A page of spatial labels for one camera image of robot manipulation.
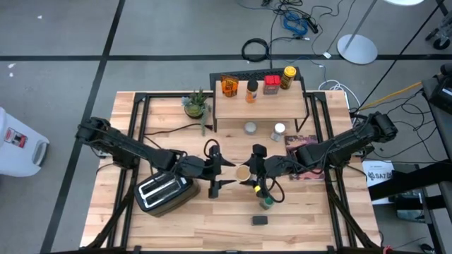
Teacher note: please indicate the black lid orange spice jar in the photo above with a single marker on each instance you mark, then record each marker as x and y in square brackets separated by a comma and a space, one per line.
[252, 90]

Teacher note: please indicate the black metal stand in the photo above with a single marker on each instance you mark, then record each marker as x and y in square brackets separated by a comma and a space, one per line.
[406, 180]

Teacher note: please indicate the black perforated crate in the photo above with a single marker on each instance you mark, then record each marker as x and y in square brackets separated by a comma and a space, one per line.
[247, 73]

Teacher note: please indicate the black table frame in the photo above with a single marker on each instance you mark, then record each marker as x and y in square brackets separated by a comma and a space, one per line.
[141, 100]

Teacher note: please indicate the red lid smoked paprika tin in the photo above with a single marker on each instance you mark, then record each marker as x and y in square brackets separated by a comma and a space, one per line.
[272, 84]

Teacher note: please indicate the small black box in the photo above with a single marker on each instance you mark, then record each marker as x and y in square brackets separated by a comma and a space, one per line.
[259, 220]

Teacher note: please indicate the black two-slot toaster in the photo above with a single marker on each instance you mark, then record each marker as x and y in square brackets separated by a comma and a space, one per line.
[166, 192]

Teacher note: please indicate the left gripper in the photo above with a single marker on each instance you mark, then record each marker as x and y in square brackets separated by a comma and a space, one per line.
[194, 167]

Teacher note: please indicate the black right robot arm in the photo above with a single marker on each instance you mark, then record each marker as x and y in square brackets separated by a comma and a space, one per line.
[346, 141]

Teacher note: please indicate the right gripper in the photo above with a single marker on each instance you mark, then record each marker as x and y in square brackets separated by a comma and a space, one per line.
[279, 166]

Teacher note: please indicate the wooden shelf black frame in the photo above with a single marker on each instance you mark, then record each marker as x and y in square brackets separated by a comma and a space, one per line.
[275, 106]

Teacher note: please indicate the tan paper cup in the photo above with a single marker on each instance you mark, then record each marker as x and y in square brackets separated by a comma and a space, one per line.
[243, 173]

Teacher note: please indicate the white power adapter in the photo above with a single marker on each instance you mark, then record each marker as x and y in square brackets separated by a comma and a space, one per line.
[326, 55]

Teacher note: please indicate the white paper sign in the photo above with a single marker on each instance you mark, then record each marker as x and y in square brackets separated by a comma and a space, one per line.
[376, 174]

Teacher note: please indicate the green lid glass spice jar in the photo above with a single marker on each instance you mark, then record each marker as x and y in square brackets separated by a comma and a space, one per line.
[266, 204]

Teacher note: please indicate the black equipment case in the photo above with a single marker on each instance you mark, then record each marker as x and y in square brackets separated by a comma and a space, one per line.
[438, 91]

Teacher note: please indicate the white lid clear spice jar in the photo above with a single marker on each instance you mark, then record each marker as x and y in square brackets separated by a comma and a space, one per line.
[278, 131]

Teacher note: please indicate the black caster wheel frame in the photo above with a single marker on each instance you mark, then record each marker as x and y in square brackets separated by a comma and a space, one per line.
[441, 42]

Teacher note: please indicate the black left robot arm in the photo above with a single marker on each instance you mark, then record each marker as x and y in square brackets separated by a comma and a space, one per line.
[120, 144]

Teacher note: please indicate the potted succulent plant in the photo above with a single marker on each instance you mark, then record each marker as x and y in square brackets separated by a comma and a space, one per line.
[194, 106]

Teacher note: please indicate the yellow lid onion seasoning jar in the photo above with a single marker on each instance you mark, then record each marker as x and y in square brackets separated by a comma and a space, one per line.
[289, 77]

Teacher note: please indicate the orange taco seasoning packet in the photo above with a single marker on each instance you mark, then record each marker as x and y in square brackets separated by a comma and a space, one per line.
[229, 86]

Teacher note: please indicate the grey lid short jar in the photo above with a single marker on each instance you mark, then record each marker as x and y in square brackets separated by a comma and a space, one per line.
[250, 127]

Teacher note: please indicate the landscape cover book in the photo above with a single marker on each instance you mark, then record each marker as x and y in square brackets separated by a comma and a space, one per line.
[300, 141]

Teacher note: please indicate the silver round base floor lamp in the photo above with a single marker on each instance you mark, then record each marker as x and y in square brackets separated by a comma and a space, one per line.
[356, 49]

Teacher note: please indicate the white plastic bin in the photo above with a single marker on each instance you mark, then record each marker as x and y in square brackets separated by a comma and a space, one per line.
[17, 144]

